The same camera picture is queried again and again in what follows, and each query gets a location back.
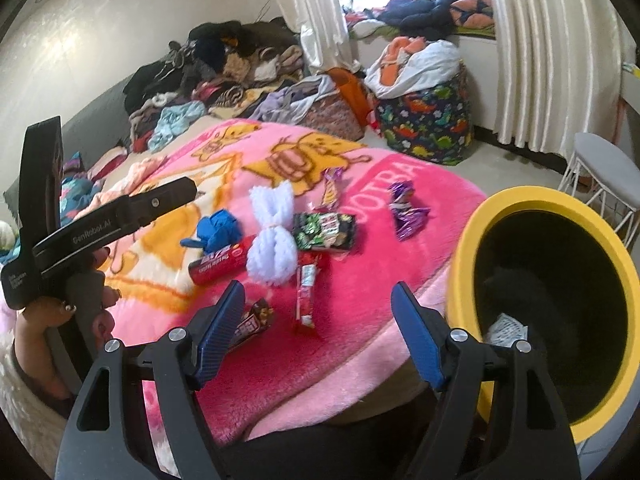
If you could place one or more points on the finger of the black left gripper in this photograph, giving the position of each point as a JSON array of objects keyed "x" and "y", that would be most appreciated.
[{"x": 148, "y": 206}]

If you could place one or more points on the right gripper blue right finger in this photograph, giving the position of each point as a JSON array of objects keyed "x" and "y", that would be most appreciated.
[{"x": 452, "y": 363}]

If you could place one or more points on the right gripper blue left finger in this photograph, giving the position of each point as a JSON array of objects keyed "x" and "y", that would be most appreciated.
[{"x": 184, "y": 359}]

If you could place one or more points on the blue glove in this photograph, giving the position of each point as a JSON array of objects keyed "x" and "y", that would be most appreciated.
[{"x": 214, "y": 232}]

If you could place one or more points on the brown chocolate bar wrapper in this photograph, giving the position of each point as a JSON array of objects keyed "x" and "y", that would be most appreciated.
[{"x": 254, "y": 321}]

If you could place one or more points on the green pea snack packet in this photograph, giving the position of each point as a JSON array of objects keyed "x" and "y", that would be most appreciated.
[{"x": 324, "y": 231}]

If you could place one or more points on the crumpled trash inside bin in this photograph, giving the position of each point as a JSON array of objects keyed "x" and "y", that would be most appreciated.
[{"x": 505, "y": 332}]

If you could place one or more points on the yellow rimmed black trash bin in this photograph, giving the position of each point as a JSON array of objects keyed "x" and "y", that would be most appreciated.
[{"x": 551, "y": 262}]

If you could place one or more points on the person's left hand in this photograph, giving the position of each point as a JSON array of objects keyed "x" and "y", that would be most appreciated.
[{"x": 32, "y": 350}]

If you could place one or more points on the red snack wrapper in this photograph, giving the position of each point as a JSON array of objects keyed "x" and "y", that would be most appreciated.
[{"x": 217, "y": 265}]

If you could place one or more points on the red white candy bar wrapper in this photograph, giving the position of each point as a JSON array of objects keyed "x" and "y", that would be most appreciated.
[{"x": 312, "y": 271}]

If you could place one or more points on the pink cartoon fleece blanket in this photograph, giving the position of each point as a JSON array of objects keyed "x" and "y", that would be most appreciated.
[{"x": 324, "y": 350}]

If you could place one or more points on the pile of clothes on bed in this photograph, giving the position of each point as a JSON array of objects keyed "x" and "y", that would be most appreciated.
[{"x": 224, "y": 70}]

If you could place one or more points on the purple yellow candy wrapper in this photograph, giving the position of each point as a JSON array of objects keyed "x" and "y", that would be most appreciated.
[{"x": 332, "y": 179}]

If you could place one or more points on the floral patterned brown bag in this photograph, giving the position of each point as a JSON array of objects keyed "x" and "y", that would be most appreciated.
[{"x": 333, "y": 115}]

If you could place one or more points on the dinosaur print fabric bag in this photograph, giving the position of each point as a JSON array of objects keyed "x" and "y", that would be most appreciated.
[{"x": 433, "y": 124}]

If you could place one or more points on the round grey stool white legs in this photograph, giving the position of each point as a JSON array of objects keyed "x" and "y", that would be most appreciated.
[{"x": 613, "y": 175}]

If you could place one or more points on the left cream curtain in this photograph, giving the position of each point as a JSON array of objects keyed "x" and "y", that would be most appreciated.
[{"x": 323, "y": 34}]

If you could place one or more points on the cream curtain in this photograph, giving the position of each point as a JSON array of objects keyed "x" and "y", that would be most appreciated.
[
  {"x": 560, "y": 71},
  {"x": 323, "y": 34}
]

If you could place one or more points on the white orange cloth bundle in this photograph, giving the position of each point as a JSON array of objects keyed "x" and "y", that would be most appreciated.
[{"x": 409, "y": 65}]

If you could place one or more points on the right cream curtain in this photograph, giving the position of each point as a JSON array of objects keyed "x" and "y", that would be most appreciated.
[{"x": 560, "y": 71}]

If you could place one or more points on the clothes pile on windowsill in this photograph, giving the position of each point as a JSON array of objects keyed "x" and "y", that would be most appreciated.
[{"x": 430, "y": 19}]

